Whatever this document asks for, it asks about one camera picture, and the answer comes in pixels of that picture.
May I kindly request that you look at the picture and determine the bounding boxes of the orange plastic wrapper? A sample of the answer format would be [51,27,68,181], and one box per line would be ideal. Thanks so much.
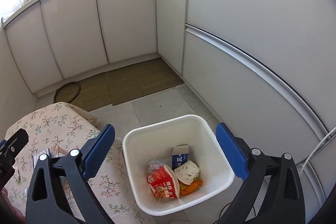
[179,178,203,196]

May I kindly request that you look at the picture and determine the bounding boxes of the blue cardboard box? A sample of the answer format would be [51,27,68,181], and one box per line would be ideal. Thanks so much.
[172,144,189,170]

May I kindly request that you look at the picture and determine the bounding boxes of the red snack packet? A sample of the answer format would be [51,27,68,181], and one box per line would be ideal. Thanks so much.
[147,164,180,199]

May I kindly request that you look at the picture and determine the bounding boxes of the white plastic trash bin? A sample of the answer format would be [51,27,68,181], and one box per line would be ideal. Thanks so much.
[122,114,235,216]

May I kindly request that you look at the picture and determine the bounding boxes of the white kitchen cabinets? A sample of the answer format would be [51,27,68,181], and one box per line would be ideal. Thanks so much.
[1,0,335,200]

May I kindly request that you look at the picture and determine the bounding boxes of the person's left hand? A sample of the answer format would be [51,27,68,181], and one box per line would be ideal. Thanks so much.
[1,188,26,224]

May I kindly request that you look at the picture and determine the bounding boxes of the blue white flat box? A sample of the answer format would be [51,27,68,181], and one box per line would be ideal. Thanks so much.
[31,148,51,169]

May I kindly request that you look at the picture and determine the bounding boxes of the floral tablecloth table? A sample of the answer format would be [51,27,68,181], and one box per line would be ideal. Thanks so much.
[4,102,155,223]

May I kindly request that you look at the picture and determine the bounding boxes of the white paper cup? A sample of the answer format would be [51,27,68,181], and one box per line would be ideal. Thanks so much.
[174,160,200,185]

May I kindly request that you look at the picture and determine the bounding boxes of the crumpled paper in bin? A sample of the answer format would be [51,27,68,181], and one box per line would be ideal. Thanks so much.
[147,159,165,172]

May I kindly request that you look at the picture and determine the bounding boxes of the green woven floor mat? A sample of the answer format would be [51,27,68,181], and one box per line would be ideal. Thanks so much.
[70,58,183,111]

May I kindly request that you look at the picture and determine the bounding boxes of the white power cable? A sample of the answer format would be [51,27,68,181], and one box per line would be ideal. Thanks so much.
[299,126,336,173]

